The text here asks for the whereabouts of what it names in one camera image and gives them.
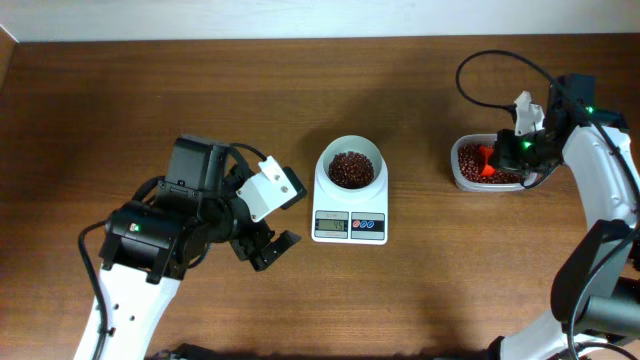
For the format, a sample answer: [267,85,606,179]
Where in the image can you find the red adzuki beans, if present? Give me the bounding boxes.
[457,144,523,185]

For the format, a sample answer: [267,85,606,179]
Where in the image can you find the red beans in bowl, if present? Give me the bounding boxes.
[328,151,375,189]

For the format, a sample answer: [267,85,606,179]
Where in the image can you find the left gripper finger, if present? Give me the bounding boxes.
[259,230,301,271]
[248,235,275,265]

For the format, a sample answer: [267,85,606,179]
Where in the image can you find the orange measuring scoop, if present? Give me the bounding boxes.
[479,146,496,177]

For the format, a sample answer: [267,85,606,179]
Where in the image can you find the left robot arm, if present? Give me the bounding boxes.
[75,135,307,359]

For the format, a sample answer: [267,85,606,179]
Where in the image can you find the white digital kitchen scale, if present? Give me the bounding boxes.
[311,150,390,245]

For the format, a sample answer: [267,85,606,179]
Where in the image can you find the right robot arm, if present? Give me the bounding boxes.
[489,74,639,359]

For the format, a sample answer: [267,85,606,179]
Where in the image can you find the clear plastic bean container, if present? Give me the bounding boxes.
[450,134,536,192]

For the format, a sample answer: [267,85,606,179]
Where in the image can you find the white round bowl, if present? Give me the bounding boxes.
[315,135,388,192]

